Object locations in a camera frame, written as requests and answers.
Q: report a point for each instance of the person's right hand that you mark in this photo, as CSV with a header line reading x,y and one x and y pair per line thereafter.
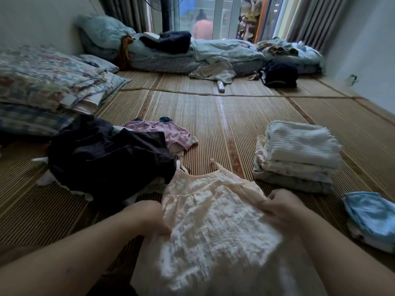
x,y
282,206

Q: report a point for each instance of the light blue pillow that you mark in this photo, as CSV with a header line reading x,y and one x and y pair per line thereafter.
x,y
103,32

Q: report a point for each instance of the light blue folded garment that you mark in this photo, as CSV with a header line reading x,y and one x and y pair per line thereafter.
x,y
372,214

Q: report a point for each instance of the white ribbed folded towel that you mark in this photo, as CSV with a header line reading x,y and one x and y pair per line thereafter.
x,y
302,143

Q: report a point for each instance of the orange-brown plush toy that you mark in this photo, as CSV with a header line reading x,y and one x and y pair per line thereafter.
x,y
125,52

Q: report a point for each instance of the floral folded quilt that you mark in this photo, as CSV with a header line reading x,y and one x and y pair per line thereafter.
x,y
46,78

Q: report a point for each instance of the glass sliding door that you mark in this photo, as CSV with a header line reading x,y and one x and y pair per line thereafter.
x,y
216,16

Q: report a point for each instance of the pink child's garment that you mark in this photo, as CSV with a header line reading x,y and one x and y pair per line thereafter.
x,y
172,134

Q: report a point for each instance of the white crumpled cloth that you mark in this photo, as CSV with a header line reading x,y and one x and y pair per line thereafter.
x,y
214,72

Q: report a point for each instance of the dark navy folded clothes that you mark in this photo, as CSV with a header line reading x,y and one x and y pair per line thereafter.
x,y
171,41

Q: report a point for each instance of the pile of crumpled clothes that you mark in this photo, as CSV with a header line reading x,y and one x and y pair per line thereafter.
x,y
287,47

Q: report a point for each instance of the grey folded cloth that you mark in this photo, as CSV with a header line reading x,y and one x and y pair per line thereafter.
x,y
293,181

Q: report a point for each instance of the person's left forearm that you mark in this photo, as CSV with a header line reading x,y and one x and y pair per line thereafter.
x,y
77,252

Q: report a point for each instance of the white remote control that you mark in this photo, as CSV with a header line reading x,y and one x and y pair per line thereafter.
x,y
220,86

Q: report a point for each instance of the cream sleeveless child's dress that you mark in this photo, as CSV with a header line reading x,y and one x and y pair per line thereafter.
x,y
216,237

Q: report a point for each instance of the black bag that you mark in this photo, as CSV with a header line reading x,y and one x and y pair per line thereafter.
x,y
279,74

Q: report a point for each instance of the woven bamboo floor mat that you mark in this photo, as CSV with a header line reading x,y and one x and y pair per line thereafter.
x,y
216,120

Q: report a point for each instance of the small pale blue pillow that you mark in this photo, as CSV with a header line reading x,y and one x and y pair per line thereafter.
x,y
98,62

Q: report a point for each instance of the person's right forearm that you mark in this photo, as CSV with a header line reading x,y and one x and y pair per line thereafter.
x,y
342,255

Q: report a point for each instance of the dark navy garment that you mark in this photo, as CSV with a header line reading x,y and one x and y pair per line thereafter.
x,y
111,160

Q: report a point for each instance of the light green crumpled blanket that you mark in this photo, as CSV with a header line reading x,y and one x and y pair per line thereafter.
x,y
225,49

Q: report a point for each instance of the plaid folded blanket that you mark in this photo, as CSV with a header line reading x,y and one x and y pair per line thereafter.
x,y
31,121

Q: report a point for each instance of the grey floor mattress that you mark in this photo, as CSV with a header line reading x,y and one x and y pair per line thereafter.
x,y
191,60

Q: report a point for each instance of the person's right fingers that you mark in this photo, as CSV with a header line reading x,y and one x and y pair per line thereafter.
x,y
271,204

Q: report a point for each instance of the white patterned folded cloth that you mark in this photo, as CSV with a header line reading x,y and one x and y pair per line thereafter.
x,y
277,168

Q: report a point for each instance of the grey striped curtain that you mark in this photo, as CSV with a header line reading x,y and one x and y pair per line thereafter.
x,y
317,21
126,10

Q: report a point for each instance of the person's left hand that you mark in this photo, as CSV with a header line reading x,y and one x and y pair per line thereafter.
x,y
151,217

